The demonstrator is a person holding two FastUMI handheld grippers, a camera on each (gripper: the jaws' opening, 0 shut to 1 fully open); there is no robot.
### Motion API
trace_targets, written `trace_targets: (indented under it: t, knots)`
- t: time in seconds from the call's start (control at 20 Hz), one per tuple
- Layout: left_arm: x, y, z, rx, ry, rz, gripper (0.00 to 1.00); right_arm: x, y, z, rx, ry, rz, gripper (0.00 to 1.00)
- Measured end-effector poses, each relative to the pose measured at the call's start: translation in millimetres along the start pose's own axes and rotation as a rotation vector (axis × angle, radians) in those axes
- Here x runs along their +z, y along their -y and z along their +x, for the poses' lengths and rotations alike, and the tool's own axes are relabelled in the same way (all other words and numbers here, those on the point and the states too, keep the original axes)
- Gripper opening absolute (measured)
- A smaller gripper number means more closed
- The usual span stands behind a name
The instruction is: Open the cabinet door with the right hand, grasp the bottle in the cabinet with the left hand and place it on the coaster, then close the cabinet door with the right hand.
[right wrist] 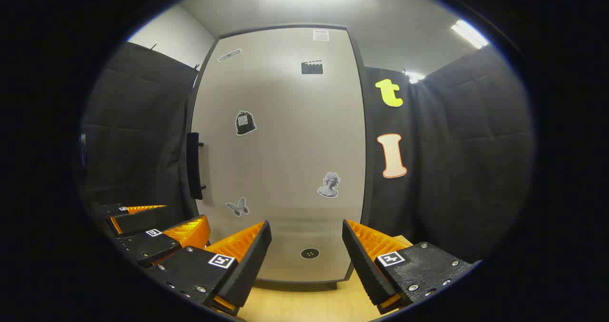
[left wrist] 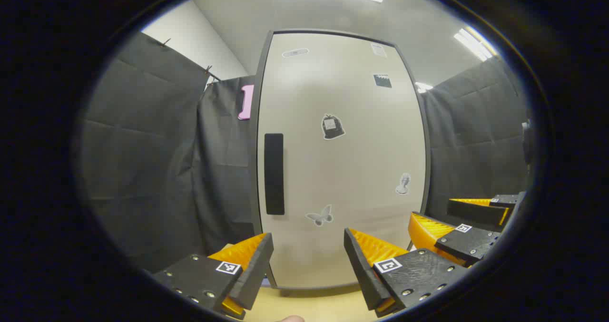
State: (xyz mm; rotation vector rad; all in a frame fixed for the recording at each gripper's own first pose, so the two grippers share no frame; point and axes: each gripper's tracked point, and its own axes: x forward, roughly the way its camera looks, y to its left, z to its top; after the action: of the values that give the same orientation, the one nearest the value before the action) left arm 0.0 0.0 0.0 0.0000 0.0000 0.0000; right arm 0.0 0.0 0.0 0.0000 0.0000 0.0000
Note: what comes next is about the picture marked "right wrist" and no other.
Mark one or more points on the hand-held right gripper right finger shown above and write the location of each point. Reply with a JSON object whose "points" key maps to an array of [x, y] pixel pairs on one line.
{"points": [[364, 265]]}

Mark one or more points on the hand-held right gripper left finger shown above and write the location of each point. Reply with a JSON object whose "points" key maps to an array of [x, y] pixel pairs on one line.
{"points": [[247, 269]]}

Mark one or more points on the black backdrop cloth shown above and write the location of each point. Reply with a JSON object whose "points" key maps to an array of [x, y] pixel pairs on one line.
{"points": [[476, 160]]}

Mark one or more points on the small distant ceiling light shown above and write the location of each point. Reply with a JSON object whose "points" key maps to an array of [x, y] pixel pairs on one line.
{"points": [[414, 77]]}

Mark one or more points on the light grey cabinet door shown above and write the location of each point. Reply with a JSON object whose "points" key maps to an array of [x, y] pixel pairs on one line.
{"points": [[285, 146]]}

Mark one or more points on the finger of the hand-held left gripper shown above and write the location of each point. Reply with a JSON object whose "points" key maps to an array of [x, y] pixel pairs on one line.
{"points": [[142, 221], [147, 246]]}

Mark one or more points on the long ceiling light panel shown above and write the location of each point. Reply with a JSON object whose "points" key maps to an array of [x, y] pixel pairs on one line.
{"points": [[468, 34]]}

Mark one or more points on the dark grey cabinet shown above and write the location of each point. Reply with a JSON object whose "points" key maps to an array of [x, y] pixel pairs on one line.
{"points": [[367, 193]]}

